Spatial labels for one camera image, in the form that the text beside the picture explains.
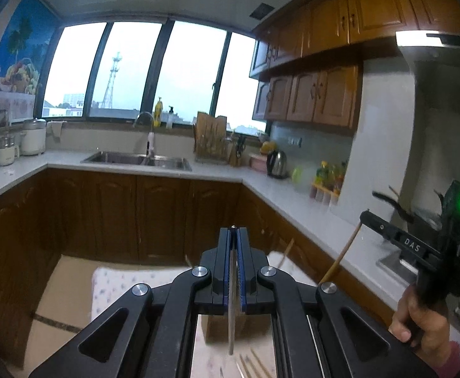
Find pink box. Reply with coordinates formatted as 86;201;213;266
248;154;269;172

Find white kitchen countertop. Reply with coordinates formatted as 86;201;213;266
0;150;460;365

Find wooden chopstick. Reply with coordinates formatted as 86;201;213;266
278;239;295;269
319;224;364;285

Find wooden wall cabinet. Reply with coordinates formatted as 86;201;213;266
252;63;363;129
253;0;460;80

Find kitchen window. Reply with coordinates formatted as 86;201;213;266
41;18;269;125

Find knife block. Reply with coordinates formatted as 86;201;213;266
229;135;247;168

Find fruit wall poster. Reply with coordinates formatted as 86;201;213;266
0;0;61;119

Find curved steel faucet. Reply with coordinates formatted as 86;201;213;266
133;112;156;159

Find person's right hand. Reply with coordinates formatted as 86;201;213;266
388;283;452;360

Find wooden cutting board rack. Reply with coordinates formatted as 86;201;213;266
193;112;231;165

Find person's right forearm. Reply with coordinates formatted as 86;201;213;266
437;341;460;378

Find steel kitchen sink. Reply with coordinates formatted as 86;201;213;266
81;150;193;172

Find wooden utensil holder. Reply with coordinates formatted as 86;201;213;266
199;313;251;344

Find spice jar set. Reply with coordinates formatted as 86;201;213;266
310;182;341;206

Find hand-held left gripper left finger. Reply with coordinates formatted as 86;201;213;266
29;226;233;378

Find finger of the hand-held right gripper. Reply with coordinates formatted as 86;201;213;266
359;210;407;247

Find steel electric kettle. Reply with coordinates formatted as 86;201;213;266
266;149;288;179

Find ceiling vent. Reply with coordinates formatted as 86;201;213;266
249;3;274;20

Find small white electric jug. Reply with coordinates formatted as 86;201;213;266
0;135;20;166

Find yellow cooking oil bottle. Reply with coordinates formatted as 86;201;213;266
316;160;331;186

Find metal spoon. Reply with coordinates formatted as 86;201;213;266
228;242;239;356

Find floral white tablecloth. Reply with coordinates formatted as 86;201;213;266
89;251;294;378

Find range hood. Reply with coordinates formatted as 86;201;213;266
394;29;460;215

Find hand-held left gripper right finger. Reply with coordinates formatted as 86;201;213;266
236;226;439;378

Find wooden base cabinets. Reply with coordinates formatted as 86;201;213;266
0;165;412;367

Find tall white rice cooker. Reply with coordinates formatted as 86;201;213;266
20;118;48;157

